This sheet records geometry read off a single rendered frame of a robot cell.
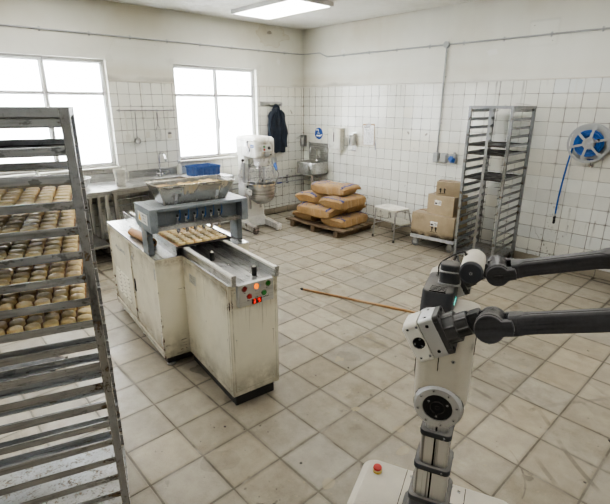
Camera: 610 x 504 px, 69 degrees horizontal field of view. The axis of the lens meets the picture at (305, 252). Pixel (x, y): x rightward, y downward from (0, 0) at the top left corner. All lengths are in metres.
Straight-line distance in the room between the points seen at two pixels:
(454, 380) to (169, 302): 2.21
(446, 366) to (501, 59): 4.97
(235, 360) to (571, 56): 4.67
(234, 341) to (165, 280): 0.74
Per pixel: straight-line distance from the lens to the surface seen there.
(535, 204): 5.98
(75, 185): 1.69
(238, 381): 2.93
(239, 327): 2.75
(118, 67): 6.50
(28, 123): 1.71
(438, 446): 1.81
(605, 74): 5.74
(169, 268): 3.20
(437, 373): 1.57
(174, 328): 3.38
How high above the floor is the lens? 1.83
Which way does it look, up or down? 18 degrees down
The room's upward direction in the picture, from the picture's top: straight up
